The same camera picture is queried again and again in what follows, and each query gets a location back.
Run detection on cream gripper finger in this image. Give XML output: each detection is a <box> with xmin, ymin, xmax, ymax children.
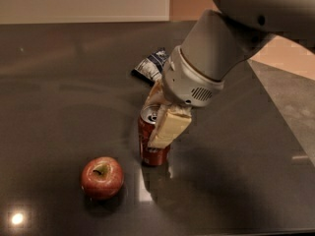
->
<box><xmin>150</xmin><ymin>104</ymin><xmax>192</xmax><ymax>148</ymax></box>
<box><xmin>144</xmin><ymin>80</ymin><xmax>170</xmax><ymax>106</ymax></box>

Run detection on red coke can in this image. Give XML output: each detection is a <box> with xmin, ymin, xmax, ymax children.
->
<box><xmin>138</xmin><ymin>105</ymin><xmax>170</xmax><ymax>166</ymax></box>

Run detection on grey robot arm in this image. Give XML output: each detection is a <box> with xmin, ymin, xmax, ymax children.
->
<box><xmin>146</xmin><ymin>0</ymin><xmax>315</xmax><ymax>148</ymax></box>

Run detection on red apple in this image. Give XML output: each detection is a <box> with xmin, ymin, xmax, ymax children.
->
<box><xmin>81</xmin><ymin>156</ymin><xmax>124</xmax><ymax>201</ymax></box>

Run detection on blue white chip bag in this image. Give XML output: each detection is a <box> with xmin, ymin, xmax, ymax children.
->
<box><xmin>131</xmin><ymin>48</ymin><xmax>168</xmax><ymax>84</ymax></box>

